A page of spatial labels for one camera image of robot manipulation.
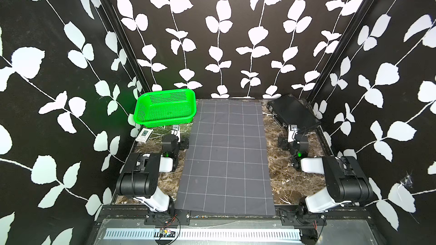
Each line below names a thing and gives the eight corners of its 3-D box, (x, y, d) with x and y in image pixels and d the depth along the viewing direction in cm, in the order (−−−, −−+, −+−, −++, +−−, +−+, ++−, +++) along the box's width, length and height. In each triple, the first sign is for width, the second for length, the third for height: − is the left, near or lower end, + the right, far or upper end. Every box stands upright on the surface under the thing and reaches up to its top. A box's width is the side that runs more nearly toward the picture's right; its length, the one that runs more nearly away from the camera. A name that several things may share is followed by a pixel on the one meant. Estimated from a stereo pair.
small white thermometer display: (137, 140, 101) (135, 138, 99) (144, 129, 106) (143, 126, 104) (146, 142, 100) (144, 140, 98) (153, 131, 105) (152, 128, 103)
